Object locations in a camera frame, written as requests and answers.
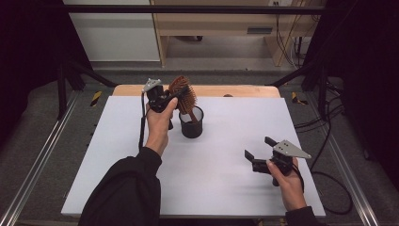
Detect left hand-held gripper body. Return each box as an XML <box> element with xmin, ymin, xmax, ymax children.
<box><xmin>141</xmin><ymin>77</ymin><xmax>174</xmax><ymax>131</ymax></box>

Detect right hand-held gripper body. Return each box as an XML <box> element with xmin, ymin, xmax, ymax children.
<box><xmin>251</xmin><ymin>138</ymin><xmax>312</xmax><ymax>187</ymax></box>

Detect brown wooden hairbrush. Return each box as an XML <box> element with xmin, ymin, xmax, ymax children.
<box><xmin>168</xmin><ymin>74</ymin><xmax>200</xmax><ymax>124</ymax></box>

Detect black mesh cup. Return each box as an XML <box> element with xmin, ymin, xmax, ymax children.
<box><xmin>178</xmin><ymin>105</ymin><xmax>205</xmax><ymax>139</ymax></box>

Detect person's left hand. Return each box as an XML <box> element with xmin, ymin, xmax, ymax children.
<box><xmin>144</xmin><ymin>97</ymin><xmax>179</xmax><ymax>157</ymax></box>

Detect person's right hand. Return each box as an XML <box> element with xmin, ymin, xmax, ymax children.
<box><xmin>265</xmin><ymin>157</ymin><xmax>308</xmax><ymax>212</ymax></box>

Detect yellow black tape strip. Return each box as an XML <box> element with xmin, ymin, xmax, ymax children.
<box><xmin>290</xmin><ymin>91</ymin><xmax>310</xmax><ymax>106</ymax></box>
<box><xmin>89</xmin><ymin>90</ymin><xmax>104</xmax><ymax>107</ymax></box>

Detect white cabinet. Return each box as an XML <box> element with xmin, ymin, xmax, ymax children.
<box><xmin>62</xmin><ymin>0</ymin><xmax>161</xmax><ymax>62</ymax></box>

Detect black metal stand strut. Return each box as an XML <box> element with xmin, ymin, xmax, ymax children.
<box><xmin>268</xmin><ymin>59</ymin><xmax>329</xmax><ymax>121</ymax></box>
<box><xmin>56</xmin><ymin>60</ymin><xmax>119</xmax><ymax>121</ymax></box>

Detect light wooden desk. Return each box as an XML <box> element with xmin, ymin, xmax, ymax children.
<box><xmin>150</xmin><ymin>0</ymin><xmax>326</xmax><ymax>68</ymax></box>

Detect grey desk label plate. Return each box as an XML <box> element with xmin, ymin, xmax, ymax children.
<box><xmin>247</xmin><ymin>26</ymin><xmax>274</xmax><ymax>35</ymax></box>

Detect black curtain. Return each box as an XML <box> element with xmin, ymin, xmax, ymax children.
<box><xmin>303</xmin><ymin>0</ymin><xmax>399</xmax><ymax>183</ymax></box>
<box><xmin>0</xmin><ymin>0</ymin><xmax>92</xmax><ymax>149</ymax></box>

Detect black floor cables bundle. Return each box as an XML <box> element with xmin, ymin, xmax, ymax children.
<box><xmin>294</xmin><ymin>79</ymin><xmax>346</xmax><ymax>164</ymax></box>

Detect aluminium floor rail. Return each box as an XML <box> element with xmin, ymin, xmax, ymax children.
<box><xmin>304</xmin><ymin>93</ymin><xmax>381</xmax><ymax>226</ymax></box>
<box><xmin>0</xmin><ymin>90</ymin><xmax>80</xmax><ymax>226</ymax></box>

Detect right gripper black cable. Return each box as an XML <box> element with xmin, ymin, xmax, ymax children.
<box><xmin>291</xmin><ymin>162</ymin><xmax>354</xmax><ymax>217</ymax></box>

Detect black horizontal frame bar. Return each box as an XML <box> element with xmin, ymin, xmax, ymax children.
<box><xmin>40</xmin><ymin>4</ymin><xmax>327</xmax><ymax>15</ymax></box>

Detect hanging cables under desk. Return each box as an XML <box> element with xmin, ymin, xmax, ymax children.
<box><xmin>275</xmin><ymin>13</ymin><xmax>315</xmax><ymax>71</ymax></box>

